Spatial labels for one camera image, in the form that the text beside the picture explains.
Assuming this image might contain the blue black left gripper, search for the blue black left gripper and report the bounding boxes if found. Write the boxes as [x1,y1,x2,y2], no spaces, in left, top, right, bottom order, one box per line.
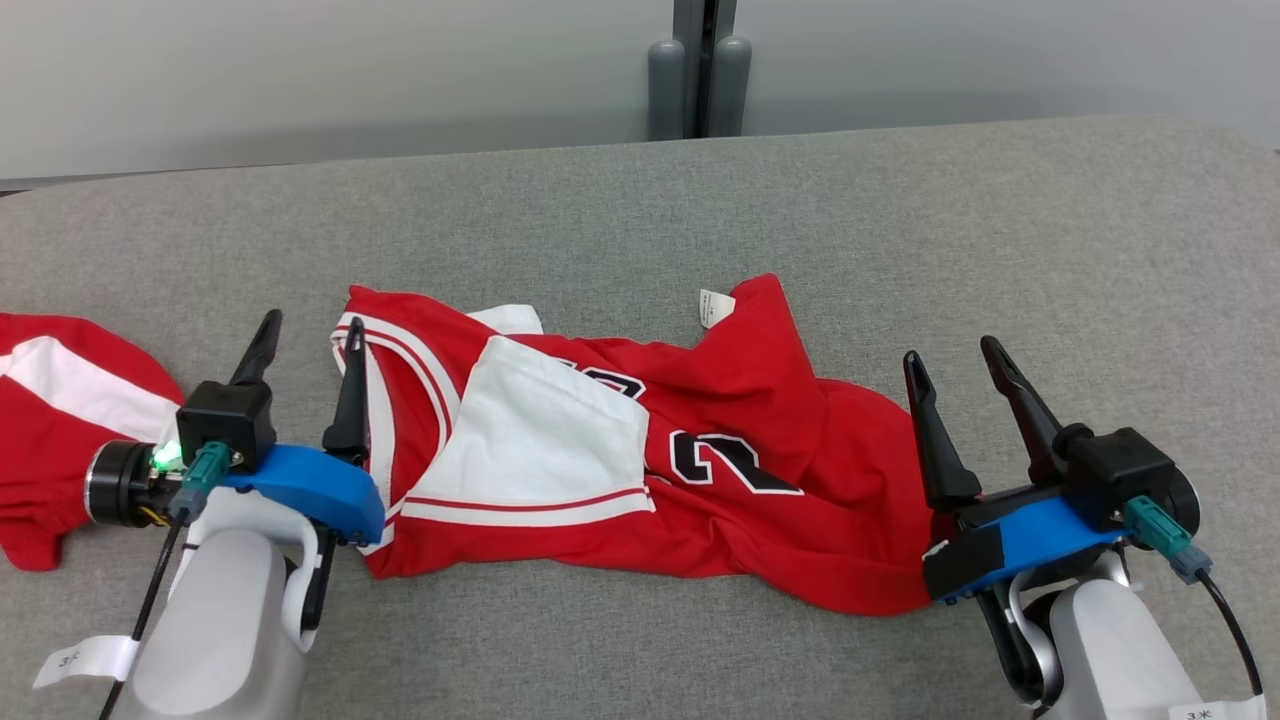
[85,310,386,546]

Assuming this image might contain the right teal-plug camera cable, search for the right teal-plug camera cable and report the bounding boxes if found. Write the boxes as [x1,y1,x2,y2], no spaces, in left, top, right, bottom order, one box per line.
[1122,497,1267,701]

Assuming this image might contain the grey partition post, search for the grey partition post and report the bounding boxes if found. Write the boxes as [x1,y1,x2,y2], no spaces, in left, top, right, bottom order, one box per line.
[672,0,739,139]

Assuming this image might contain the white left cable label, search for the white left cable label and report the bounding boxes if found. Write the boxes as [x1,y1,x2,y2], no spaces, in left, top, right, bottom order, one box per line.
[33,634,142,691]

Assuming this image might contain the left teal-plug camera cable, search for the left teal-plug camera cable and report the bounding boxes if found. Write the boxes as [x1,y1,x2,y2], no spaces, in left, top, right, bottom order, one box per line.
[98,440,237,720]

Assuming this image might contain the teal-plug camera cable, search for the teal-plug camera cable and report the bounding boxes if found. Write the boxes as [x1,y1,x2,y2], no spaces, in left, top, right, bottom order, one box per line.
[1122,497,1267,701]
[98,440,237,720]

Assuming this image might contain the grey cylindrical post foot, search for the grey cylindrical post foot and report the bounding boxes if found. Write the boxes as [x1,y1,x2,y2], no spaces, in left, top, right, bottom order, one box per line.
[648,38,687,141]
[712,36,753,138]

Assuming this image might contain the red white-striped shorts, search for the red white-striped shorts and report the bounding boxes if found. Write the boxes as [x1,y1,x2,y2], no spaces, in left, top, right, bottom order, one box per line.
[0,313,188,573]

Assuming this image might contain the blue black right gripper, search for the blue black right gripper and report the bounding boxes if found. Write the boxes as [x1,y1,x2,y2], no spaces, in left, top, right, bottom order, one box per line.
[903,335,1133,606]

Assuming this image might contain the white cable label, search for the white cable label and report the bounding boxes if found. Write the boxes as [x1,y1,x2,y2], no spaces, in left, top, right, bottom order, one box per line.
[1170,694,1267,720]
[33,634,142,691]

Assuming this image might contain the white right cable label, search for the white right cable label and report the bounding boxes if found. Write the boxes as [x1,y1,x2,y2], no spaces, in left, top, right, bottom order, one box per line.
[1170,694,1267,720]

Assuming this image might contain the red basketball jersey shirt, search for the red basketball jersey shirt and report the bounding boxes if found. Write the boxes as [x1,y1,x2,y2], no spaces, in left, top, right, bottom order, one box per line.
[330,273,943,616]

